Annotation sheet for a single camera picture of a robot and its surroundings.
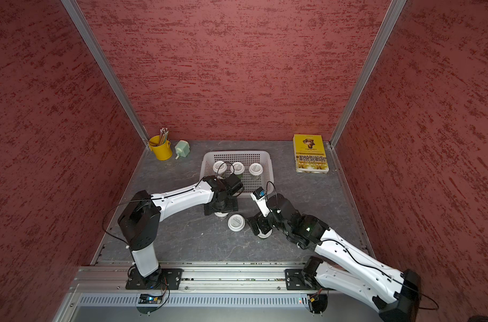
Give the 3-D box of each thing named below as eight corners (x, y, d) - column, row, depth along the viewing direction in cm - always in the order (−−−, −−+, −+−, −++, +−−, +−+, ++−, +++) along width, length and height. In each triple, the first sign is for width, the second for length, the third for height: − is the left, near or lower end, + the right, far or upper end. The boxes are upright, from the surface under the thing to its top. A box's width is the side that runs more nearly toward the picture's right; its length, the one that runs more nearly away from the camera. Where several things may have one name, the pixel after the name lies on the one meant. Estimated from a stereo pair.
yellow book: (297, 173, 109) (298, 168, 106) (290, 139, 127) (291, 134, 123) (330, 173, 109) (332, 168, 106) (319, 139, 127) (321, 134, 123)
